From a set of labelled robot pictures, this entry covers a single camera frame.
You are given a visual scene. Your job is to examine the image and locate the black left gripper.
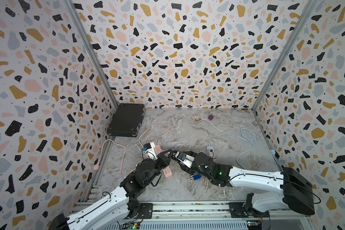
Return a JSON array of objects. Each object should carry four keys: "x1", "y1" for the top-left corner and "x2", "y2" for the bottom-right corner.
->
[{"x1": 143, "y1": 148, "x2": 172, "y2": 186}]

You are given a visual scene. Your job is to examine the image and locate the pink power strip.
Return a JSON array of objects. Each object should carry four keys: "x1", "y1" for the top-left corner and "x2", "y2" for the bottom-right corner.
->
[{"x1": 154, "y1": 145, "x2": 173, "y2": 178}]

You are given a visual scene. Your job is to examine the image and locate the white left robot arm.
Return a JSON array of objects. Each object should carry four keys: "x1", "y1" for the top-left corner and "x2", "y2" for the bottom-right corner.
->
[{"x1": 49, "y1": 149, "x2": 172, "y2": 230}]

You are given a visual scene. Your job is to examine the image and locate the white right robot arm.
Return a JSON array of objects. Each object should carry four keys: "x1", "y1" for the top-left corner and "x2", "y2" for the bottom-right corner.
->
[{"x1": 172, "y1": 150, "x2": 316, "y2": 216}]

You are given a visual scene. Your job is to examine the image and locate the white power strip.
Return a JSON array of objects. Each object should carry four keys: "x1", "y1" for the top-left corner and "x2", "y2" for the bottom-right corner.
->
[{"x1": 207, "y1": 146, "x2": 214, "y2": 156}]

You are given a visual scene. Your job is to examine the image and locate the playing card box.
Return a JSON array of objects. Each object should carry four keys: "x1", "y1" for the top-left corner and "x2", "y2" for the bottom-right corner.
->
[{"x1": 191, "y1": 113, "x2": 202, "y2": 123}]

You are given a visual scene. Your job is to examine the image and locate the black briefcase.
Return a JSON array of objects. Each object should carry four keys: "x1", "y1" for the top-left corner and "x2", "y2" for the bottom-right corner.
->
[{"x1": 107, "y1": 103, "x2": 145, "y2": 137}]

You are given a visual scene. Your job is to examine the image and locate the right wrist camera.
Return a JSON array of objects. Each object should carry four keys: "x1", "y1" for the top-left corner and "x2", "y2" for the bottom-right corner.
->
[{"x1": 175, "y1": 151, "x2": 195, "y2": 168}]

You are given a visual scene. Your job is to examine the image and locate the white power strip cable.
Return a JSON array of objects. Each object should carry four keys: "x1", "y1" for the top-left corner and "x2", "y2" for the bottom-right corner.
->
[{"x1": 208, "y1": 127, "x2": 256, "y2": 170}]

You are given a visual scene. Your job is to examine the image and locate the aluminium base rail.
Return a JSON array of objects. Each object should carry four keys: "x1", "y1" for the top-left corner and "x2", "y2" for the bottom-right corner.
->
[{"x1": 66, "y1": 199, "x2": 317, "y2": 230}]

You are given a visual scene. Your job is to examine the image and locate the aluminium corner post left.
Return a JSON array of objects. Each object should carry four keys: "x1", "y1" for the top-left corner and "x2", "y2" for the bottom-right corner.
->
[{"x1": 63, "y1": 0, "x2": 118, "y2": 111}]

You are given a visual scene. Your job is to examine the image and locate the aluminium corner post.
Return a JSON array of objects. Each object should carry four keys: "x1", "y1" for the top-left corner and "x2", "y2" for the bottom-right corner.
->
[
  {"x1": 252, "y1": 0, "x2": 317, "y2": 113},
  {"x1": 63, "y1": 0, "x2": 118, "y2": 111}
]

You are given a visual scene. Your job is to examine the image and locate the aluminium corner post right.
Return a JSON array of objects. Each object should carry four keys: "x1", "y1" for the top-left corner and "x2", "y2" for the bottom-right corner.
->
[{"x1": 252, "y1": 0, "x2": 317, "y2": 113}]

